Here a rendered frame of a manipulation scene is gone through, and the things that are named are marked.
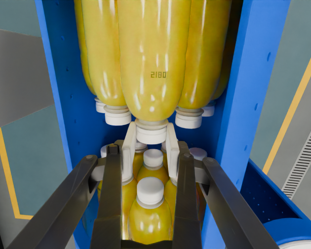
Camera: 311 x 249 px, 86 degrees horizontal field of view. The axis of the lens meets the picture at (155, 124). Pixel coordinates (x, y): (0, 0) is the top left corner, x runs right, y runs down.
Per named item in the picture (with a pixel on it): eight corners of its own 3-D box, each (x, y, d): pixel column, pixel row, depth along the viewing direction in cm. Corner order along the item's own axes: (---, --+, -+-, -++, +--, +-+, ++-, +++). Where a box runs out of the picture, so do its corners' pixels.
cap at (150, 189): (148, 182, 27) (148, 173, 27) (168, 193, 25) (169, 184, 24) (131, 196, 24) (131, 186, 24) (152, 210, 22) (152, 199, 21)
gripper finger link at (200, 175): (180, 169, 13) (218, 170, 13) (174, 140, 18) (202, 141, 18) (179, 184, 14) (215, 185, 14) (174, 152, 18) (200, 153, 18)
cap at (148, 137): (163, 118, 23) (163, 130, 23) (135, 119, 22) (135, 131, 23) (170, 130, 19) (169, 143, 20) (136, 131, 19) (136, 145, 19)
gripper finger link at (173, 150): (171, 149, 14) (179, 150, 14) (167, 122, 21) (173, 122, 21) (169, 178, 16) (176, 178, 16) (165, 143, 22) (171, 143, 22)
